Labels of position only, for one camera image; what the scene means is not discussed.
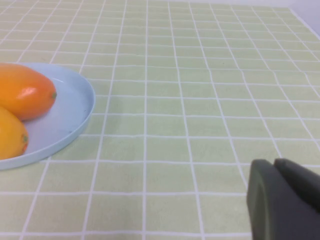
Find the orange mango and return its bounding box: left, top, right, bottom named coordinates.
left=0, top=62, right=58, bottom=122

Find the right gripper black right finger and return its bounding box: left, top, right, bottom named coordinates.
left=273, top=157, right=320, bottom=215

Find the green checked tablecloth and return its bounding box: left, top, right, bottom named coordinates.
left=0, top=0, right=320, bottom=240

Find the light blue round plate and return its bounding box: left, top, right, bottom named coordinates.
left=0, top=62, right=97, bottom=171

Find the yellow mango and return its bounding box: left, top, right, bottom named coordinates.
left=0, top=104, right=30, bottom=161

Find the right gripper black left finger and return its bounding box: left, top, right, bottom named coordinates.
left=245, top=159, right=320, bottom=240

